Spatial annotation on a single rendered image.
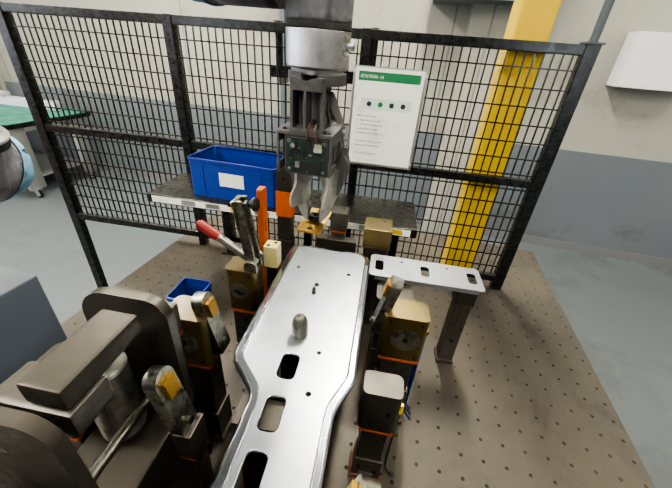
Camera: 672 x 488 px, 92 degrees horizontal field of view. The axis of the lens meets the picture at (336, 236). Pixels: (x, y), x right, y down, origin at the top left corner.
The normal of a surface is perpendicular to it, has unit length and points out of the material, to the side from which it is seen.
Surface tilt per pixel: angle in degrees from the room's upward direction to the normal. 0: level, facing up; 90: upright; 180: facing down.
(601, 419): 0
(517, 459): 0
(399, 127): 90
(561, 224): 90
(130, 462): 0
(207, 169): 90
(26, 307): 90
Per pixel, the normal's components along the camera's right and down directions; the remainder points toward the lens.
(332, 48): 0.43, 0.49
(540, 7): -0.16, 0.48
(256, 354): 0.07, -0.87
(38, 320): 0.97, 0.18
